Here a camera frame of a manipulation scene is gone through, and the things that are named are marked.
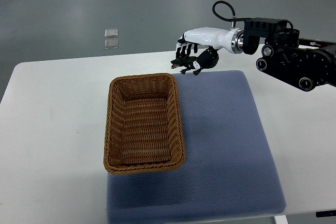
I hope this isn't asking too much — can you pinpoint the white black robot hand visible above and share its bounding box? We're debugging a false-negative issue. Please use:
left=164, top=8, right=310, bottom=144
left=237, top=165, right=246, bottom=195
left=176, top=27, right=244, bottom=70

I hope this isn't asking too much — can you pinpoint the dark toy crocodile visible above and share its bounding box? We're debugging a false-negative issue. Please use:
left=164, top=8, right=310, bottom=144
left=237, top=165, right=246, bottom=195
left=171, top=56, right=203, bottom=76

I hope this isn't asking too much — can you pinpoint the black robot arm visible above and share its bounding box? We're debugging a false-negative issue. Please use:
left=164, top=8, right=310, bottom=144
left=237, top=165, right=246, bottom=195
left=242, top=18, right=335, bottom=92

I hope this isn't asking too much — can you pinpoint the brown wicker basket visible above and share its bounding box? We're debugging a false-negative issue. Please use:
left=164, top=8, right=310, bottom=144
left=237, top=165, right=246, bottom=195
left=103, top=73, right=185, bottom=175

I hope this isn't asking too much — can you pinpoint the upper floor outlet plate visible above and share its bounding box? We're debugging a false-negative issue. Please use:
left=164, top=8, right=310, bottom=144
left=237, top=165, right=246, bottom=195
left=104, top=28, right=118, bottom=38

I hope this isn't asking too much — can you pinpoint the floor outlet plate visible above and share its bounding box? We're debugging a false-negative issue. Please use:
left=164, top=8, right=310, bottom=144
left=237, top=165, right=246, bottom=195
left=104, top=38, right=119, bottom=49
left=104, top=28, right=118, bottom=38

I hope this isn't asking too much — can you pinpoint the lower floor outlet plate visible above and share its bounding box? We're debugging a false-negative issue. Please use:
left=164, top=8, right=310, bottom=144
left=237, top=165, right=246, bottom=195
left=104, top=38, right=119, bottom=49

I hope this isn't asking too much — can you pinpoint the blue textured mat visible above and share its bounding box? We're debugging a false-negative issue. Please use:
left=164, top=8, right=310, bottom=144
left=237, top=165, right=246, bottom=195
left=107, top=71, right=286, bottom=223

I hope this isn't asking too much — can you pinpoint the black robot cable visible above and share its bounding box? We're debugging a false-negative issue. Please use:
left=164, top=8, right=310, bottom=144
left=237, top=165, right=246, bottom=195
left=212, top=1, right=246, bottom=29

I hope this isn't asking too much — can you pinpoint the black table edge bracket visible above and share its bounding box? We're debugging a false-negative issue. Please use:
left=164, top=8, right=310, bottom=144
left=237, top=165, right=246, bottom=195
left=316, top=210, right=336, bottom=218

